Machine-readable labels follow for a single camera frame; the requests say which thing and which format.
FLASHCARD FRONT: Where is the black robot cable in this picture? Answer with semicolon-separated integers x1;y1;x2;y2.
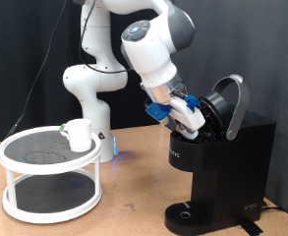
0;0;132;161

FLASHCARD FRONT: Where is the blue cable clip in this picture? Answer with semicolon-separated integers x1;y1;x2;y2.
184;94;202;111

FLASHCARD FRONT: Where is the dark grey backdrop panel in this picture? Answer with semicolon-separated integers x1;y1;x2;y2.
164;0;288;222

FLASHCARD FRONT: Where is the white mug with green tape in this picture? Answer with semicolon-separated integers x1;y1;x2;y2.
58;118;93;153

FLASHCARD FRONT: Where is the black Keurig coffee machine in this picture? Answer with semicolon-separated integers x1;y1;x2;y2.
163;73;277;236

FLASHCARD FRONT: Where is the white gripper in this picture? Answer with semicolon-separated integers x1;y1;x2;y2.
167;96;206;142

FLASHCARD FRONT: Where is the white two-tier turntable stand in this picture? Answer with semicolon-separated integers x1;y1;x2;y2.
0;125;103;225

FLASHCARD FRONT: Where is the black power cord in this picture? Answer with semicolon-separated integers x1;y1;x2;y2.
260;200;287;212

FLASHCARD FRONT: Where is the black tape strip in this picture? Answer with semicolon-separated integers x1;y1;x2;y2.
238;219;264;236

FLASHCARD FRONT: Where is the black backdrop curtain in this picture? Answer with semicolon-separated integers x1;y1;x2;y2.
0;0;167;143

